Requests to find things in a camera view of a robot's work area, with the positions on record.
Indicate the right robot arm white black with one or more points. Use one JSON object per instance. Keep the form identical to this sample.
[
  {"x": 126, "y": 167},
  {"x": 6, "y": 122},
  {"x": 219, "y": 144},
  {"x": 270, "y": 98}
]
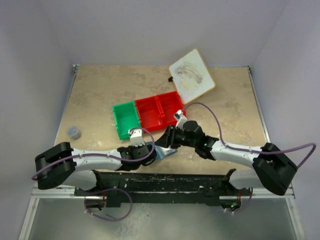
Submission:
[{"x": 267, "y": 167}]

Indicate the green plastic bin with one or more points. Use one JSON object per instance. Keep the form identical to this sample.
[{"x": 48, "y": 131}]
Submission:
[{"x": 126, "y": 117}]

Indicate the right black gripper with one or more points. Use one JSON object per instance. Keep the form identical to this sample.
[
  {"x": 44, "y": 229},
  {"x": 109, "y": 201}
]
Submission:
[{"x": 168, "y": 138}]

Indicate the red double plastic bin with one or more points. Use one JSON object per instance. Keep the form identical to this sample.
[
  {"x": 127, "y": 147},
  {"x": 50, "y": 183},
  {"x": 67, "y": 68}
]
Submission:
[{"x": 157, "y": 112}]

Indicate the blue card holder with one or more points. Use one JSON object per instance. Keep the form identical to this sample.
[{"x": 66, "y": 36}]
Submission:
[{"x": 162, "y": 152}]

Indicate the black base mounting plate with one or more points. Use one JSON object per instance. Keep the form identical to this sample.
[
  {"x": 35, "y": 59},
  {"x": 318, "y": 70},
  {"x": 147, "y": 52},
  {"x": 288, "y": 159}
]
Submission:
[{"x": 163, "y": 188}]

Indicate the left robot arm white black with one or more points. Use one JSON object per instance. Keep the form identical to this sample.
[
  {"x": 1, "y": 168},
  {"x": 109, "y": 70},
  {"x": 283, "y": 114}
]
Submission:
[{"x": 64, "y": 165}]

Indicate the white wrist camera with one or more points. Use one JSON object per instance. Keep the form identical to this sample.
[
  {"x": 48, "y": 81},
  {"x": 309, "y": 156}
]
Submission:
[
  {"x": 136, "y": 137},
  {"x": 180, "y": 119}
]

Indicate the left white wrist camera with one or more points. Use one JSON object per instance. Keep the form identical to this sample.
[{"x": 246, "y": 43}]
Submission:
[{"x": 136, "y": 137}]

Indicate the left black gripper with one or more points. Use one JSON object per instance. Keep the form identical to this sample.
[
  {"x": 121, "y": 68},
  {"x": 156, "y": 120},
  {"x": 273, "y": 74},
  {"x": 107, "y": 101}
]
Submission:
[{"x": 132, "y": 148}]

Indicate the white board wooden frame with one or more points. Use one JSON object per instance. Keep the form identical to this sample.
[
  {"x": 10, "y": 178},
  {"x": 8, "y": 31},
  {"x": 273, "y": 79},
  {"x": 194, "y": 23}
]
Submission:
[{"x": 191, "y": 76}]

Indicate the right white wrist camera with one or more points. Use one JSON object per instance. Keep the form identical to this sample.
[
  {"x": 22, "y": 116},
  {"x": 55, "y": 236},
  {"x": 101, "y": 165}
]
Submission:
[{"x": 180, "y": 119}]

